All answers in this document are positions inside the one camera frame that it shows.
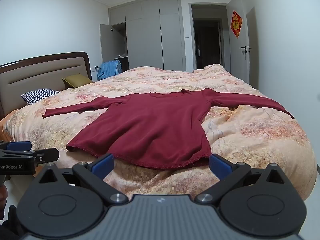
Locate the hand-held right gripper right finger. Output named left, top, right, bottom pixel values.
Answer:
left=196, top=154, right=283, bottom=204

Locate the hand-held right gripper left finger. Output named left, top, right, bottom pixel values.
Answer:
left=37, top=153, right=129, bottom=204

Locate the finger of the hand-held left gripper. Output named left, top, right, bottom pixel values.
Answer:
left=0, top=148, right=60, bottom=166
left=0, top=141, right=33, bottom=152

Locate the dark red sweater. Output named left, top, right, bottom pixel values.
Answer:
left=42, top=88, right=295, bottom=171

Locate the orange bed sheet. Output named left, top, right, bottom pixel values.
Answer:
left=0, top=110, right=23, bottom=143

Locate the floral peach quilt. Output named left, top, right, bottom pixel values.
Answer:
left=5, top=64, right=314, bottom=202

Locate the houndstooth pillow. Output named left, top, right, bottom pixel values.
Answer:
left=21, top=88, right=60, bottom=105

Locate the beige brown-framed headboard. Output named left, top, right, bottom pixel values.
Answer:
left=0, top=52, right=93, bottom=120

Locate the olive green pillow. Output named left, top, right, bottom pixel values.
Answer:
left=62, top=74, right=95, bottom=88

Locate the blue garment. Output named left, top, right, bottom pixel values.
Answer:
left=97, top=60, right=122, bottom=81

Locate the white door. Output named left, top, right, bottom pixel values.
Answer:
left=226, top=0, right=251, bottom=84

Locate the grey wardrobe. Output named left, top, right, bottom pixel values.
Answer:
left=99, top=0, right=187, bottom=77

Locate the red diamond door decoration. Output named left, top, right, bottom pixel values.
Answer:
left=230, top=10, right=243, bottom=39

